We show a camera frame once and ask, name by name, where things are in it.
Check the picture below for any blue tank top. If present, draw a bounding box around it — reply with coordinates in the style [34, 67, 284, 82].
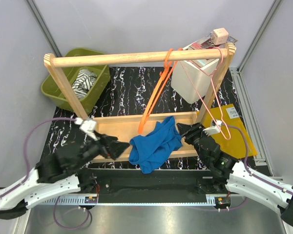
[128, 116, 182, 174]

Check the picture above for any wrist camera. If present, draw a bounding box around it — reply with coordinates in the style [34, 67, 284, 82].
[203, 119, 222, 136]
[79, 119, 98, 141]

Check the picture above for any orange plastic hanger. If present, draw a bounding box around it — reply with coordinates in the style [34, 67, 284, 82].
[138, 48, 177, 135]

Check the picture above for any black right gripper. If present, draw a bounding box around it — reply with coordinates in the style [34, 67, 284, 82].
[176, 122, 209, 164]

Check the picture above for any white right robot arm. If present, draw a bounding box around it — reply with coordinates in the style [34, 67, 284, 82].
[177, 120, 293, 227]

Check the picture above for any striped white tank top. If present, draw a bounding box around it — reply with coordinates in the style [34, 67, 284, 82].
[72, 69, 97, 99]

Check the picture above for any wooden clothes rack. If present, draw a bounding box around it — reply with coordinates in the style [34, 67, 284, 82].
[43, 43, 237, 164]

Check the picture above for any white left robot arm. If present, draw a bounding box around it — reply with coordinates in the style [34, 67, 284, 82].
[0, 135, 130, 220]

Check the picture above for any stack of books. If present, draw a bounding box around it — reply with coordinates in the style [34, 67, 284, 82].
[183, 33, 238, 50]

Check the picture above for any green plastic basket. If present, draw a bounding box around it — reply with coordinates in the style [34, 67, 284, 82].
[41, 48, 112, 116]

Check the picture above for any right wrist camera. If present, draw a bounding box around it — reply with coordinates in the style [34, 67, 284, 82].
[203, 119, 222, 136]

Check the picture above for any beige cube power socket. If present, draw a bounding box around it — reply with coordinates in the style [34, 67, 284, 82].
[211, 28, 229, 45]

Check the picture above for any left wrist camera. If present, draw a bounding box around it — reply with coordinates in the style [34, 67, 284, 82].
[79, 119, 98, 141]

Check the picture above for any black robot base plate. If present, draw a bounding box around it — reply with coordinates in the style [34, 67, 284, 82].
[78, 168, 228, 206]

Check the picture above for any purple floor cable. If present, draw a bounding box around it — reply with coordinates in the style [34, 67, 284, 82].
[53, 195, 93, 230]

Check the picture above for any white storage box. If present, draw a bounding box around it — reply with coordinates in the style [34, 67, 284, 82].
[170, 47, 235, 104]

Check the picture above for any yellow padded envelope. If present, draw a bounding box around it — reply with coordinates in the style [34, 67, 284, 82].
[203, 104, 257, 159]

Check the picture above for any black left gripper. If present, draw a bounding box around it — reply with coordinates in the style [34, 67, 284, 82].
[72, 130, 131, 172]

